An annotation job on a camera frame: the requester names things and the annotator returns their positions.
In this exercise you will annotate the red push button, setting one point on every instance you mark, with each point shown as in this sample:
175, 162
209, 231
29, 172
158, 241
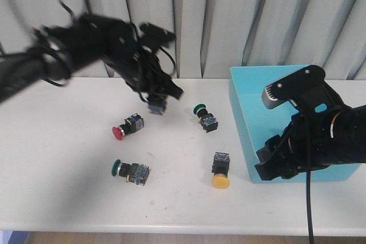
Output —
132, 124

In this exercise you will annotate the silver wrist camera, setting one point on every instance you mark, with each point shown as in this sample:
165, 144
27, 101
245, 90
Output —
292, 85
163, 36

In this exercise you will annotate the lower green push button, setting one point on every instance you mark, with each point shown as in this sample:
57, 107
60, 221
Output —
133, 173

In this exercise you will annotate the yellow push button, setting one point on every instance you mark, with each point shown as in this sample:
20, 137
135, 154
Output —
157, 106
220, 169

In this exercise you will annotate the green push button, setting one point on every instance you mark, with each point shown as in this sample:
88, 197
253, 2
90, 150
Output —
207, 120
133, 173

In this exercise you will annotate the upper green push button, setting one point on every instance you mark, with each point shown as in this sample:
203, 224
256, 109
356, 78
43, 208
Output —
207, 120

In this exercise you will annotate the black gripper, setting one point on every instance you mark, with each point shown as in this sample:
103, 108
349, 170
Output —
305, 145
134, 58

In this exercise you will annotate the blue plastic box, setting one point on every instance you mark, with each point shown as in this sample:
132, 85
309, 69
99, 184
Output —
256, 124

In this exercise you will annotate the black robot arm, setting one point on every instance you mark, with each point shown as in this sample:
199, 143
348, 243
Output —
61, 51
349, 128

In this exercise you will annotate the grey pleated curtain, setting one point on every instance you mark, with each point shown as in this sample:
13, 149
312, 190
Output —
215, 35

